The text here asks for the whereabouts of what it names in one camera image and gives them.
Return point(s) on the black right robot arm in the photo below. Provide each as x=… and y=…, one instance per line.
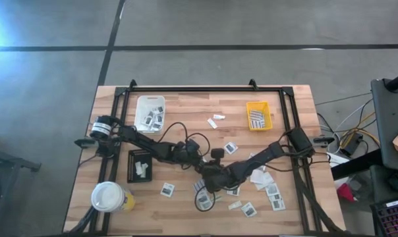
x=265, y=154

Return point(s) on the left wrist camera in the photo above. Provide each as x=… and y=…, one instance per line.
x=192, y=145

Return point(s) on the white plastic bin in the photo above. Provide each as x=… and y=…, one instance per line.
x=139, y=102

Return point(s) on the plain white gauze packet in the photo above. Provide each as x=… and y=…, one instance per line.
x=266, y=182
x=258, y=177

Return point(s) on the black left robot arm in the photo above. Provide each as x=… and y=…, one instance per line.
x=143, y=140

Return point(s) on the black stand base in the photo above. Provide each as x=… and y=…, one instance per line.
x=8, y=161

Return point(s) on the white paper sheet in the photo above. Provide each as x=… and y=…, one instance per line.
x=337, y=159

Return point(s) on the green striped bandage packet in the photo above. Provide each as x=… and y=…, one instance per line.
x=218, y=197

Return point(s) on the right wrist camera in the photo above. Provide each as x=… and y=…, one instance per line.
x=217, y=153

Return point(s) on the dark grey side table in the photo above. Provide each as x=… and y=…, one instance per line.
x=391, y=125

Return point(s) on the red object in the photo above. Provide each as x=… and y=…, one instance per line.
x=346, y=192

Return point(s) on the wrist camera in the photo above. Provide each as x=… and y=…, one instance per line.
x=217, y=153
x=192, y=145

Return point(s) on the blue striped bandage packet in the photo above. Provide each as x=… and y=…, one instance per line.
x=263, y=168
x=257, y=124
x=198, y=185

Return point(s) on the knuckle fabric bandage packet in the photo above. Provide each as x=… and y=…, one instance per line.
x=256, y=114

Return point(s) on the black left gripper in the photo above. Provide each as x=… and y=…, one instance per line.
x=187, y=157

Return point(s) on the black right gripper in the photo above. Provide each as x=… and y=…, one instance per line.
x=218, y=177

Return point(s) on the black power adapter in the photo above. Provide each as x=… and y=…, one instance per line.
x=350, y=145

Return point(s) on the yellow plastic basket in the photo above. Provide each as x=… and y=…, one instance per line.
x=250, y=115

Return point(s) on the backlit black keyboard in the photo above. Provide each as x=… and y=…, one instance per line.
x=393, y=219

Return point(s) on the twisted white strip packet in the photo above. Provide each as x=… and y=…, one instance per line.
x=218, y=116

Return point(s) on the black plastic basket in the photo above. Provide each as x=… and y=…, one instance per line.
x=131, y=171

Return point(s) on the black table leg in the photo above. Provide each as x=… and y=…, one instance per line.
x=357, y=164

